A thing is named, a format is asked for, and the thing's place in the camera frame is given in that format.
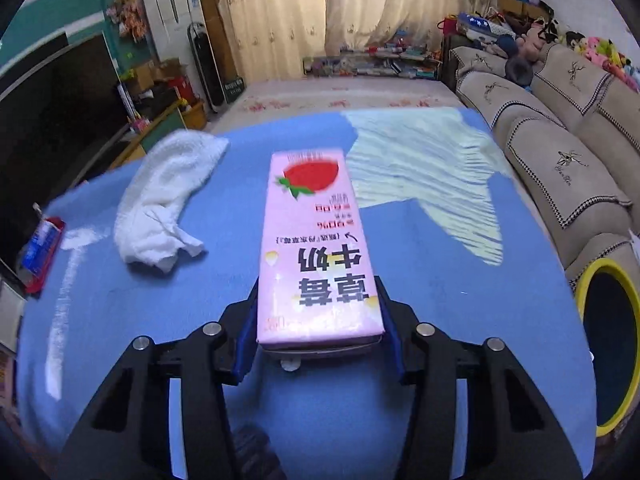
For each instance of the white towel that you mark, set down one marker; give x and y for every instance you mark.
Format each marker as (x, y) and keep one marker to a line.
(146, 227)

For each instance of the red flat packet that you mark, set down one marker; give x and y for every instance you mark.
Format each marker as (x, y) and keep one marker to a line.
(34, 284)

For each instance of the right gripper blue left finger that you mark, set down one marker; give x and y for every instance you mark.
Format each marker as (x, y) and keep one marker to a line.
(245, 318)

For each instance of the pink strawberry milk carton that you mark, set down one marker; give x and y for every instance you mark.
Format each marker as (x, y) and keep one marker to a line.
(316, 286)

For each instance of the cream patterned curtains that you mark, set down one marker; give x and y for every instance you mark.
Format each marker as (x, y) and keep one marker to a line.
(270, 38)

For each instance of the pile of plush toys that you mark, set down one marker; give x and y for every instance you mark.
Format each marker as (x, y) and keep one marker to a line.
(510, 46)

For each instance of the white standing air conditioner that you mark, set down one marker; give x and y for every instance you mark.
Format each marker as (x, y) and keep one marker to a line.
(169, 22)

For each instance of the yellow green tv cabinet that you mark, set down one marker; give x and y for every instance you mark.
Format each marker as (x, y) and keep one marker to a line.
(165, 123)

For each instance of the black tower fan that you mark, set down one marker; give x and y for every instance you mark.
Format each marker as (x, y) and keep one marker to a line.
(206, 64)

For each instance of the low shelf of books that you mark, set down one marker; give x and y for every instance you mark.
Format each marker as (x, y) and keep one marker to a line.
(391, 61)

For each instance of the black flat television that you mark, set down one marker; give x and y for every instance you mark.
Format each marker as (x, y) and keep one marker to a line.
(54, 120)

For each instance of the yellow rimmed black trash bin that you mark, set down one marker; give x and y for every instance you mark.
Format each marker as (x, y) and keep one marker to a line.
(608, 305)

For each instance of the beige sofa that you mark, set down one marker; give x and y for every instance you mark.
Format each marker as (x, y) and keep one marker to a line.
(572, 137)

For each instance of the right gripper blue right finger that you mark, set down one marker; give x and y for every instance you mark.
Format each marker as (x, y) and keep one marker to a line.
(393, 341)

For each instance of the blue tablecloth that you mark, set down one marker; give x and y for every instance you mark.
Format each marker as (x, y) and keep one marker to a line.
(444, 228)

